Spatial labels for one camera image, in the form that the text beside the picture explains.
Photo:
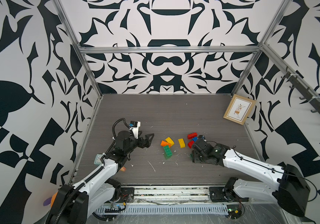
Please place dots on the red square lego brick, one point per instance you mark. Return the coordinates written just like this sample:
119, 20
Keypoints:
190, 144

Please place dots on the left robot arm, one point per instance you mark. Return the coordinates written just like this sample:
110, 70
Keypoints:
74, 204

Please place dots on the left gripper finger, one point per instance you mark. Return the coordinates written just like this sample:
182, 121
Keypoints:
147, 143
149, 136

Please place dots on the yellow curved lego brick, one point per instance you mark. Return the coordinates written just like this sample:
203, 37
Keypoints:
182, 143
169, 141

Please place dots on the orange long lego brick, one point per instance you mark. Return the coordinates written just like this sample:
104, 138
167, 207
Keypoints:
165, 143

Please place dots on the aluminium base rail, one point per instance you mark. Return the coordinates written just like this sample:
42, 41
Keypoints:
199, 193

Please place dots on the dark green long lego brick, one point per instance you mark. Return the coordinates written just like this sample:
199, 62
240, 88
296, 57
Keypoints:
167, 152

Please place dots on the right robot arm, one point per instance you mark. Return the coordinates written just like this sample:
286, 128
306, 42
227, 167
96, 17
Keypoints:
285, 186

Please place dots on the white cable duct strip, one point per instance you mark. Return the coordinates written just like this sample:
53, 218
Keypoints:
174, 209

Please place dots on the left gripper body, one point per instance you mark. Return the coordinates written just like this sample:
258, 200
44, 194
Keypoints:
134, 143

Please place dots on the wall hook rack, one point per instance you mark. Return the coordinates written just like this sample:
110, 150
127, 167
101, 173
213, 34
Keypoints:
308, 94

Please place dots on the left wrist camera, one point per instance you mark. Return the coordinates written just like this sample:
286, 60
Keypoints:
134, 128

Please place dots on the red flat lego brick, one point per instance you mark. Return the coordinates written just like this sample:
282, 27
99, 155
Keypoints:
191, 136

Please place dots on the orange plush shark toy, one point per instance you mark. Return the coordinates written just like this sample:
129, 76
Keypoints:
50, 201

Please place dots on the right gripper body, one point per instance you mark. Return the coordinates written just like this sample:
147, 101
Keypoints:
198, 158

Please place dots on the wooden picture frame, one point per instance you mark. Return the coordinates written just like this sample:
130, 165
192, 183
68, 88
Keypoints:
239, 109

